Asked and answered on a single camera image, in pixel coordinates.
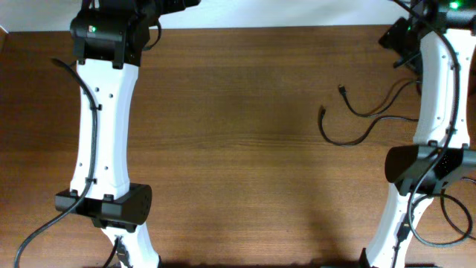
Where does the black USB cable three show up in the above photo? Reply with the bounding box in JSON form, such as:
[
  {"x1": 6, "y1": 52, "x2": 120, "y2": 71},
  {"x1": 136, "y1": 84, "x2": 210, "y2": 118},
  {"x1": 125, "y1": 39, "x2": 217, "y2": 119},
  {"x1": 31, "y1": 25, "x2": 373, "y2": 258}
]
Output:
[{"x1": 317, "y1": 106, "x2": 420, "y2": 147}]

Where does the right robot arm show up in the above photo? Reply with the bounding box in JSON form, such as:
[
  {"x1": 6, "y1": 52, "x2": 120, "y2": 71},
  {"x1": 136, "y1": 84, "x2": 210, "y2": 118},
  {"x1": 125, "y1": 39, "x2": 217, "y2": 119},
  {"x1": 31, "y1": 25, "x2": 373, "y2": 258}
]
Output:
[{"x1": 358, "y1": 1, "x2": 475, "y2": 267}]

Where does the black USB cable two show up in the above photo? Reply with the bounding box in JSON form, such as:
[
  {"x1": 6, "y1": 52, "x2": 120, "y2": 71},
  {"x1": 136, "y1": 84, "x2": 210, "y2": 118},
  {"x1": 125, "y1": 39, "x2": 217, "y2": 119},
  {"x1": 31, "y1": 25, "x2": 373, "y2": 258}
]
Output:
[{"x1": 337, "y1": 76, "x2": 423, "y2": 119}]

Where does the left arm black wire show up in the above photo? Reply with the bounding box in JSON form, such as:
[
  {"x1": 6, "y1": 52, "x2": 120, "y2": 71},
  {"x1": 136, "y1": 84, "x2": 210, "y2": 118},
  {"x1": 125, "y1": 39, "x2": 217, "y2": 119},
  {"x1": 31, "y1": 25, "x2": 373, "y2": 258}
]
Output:
[{"x1": 13, "y1": 57, "x2": 163, "y2": 268}]

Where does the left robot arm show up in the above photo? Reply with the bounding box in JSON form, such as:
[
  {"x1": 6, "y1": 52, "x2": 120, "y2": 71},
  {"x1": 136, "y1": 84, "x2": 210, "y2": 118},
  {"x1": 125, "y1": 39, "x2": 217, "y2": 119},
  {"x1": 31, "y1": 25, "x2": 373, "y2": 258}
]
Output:
[{"x1": 54, "y1": 0, "x2": 200, "y2": 267}]

